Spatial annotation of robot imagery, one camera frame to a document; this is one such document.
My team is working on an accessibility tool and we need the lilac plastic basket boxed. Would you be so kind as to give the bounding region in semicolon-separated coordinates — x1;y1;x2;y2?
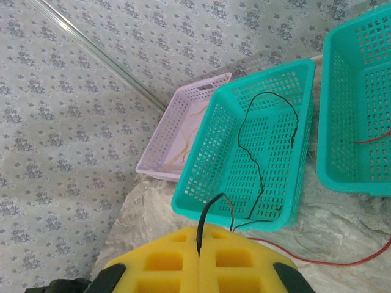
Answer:
136;72;233;183

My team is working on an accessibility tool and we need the teal plastic basket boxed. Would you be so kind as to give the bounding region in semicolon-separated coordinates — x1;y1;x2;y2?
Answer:
316;2;391;197
170;58;316;232

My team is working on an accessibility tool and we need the red cable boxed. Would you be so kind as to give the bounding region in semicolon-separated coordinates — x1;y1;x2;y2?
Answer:
241;236;391;269
353;129;391;145

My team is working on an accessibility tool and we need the yellow cable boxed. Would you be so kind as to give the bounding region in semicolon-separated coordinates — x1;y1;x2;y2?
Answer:
180;105;211;162
160;146;189;172

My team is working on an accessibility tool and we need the grey marbled table cover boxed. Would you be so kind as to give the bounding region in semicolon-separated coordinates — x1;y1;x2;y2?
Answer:
88;54;391;293

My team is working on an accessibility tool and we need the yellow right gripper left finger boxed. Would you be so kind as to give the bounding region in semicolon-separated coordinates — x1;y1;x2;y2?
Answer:
88;225;201;293

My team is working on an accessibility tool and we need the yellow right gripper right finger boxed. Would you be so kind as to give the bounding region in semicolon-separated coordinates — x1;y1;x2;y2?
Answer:
199;225;316;293

